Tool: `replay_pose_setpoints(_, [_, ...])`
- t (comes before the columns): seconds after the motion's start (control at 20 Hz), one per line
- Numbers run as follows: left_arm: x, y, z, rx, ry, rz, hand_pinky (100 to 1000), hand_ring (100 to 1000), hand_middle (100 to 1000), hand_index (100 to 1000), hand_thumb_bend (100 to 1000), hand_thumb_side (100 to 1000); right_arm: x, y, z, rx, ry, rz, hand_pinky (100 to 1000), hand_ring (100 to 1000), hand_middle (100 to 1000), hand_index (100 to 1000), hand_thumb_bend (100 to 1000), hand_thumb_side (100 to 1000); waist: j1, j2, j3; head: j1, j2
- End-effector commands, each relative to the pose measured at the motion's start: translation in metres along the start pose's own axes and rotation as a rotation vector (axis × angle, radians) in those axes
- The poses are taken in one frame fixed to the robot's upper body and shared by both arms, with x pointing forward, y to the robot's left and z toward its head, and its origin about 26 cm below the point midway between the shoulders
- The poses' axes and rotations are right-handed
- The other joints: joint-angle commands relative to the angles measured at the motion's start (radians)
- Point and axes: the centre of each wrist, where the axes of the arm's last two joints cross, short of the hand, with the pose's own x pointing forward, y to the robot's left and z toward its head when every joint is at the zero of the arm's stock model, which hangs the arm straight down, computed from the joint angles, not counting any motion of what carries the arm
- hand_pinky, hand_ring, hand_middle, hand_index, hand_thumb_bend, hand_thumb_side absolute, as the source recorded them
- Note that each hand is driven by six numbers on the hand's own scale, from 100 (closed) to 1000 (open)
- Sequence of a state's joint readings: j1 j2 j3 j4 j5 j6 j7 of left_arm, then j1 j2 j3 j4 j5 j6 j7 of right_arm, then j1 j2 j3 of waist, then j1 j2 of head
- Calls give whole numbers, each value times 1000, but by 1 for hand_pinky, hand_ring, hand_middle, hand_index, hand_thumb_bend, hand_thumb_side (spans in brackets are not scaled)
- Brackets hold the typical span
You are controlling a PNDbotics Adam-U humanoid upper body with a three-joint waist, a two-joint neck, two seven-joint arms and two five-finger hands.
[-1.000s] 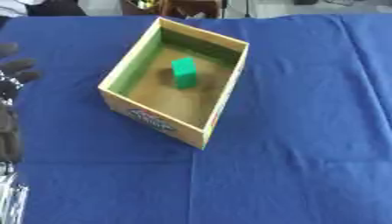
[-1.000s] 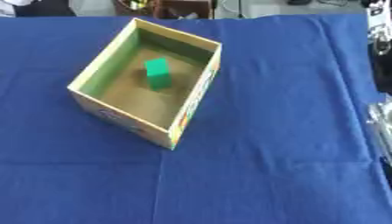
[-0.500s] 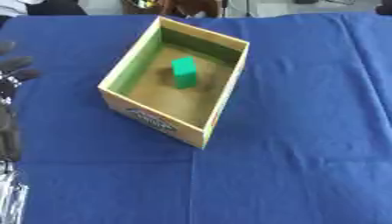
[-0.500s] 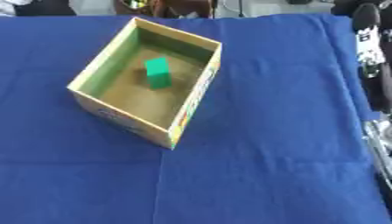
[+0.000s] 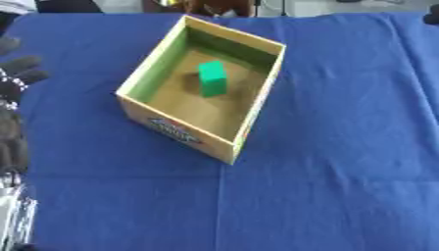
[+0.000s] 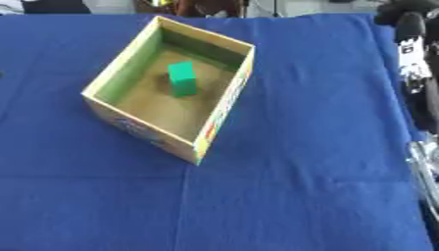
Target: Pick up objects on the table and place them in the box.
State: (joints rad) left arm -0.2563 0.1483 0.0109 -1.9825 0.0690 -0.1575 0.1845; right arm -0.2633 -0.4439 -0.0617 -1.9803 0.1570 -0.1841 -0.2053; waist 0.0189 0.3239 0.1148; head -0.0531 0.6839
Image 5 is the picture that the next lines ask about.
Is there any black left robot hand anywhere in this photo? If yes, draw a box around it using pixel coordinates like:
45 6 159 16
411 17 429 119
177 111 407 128
0 35 52 188

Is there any tan cardboard box green inside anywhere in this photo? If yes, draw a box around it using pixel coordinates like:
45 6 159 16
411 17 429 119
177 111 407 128
115 14 288 166

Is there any green rectangular block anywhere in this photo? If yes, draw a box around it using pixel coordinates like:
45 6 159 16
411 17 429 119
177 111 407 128
197 60 230 98

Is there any brown chair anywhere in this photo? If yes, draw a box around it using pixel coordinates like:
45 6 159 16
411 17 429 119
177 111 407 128
179 0 258 19

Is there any black tripod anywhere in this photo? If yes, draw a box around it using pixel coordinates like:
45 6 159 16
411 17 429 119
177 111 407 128
252 0 292 18

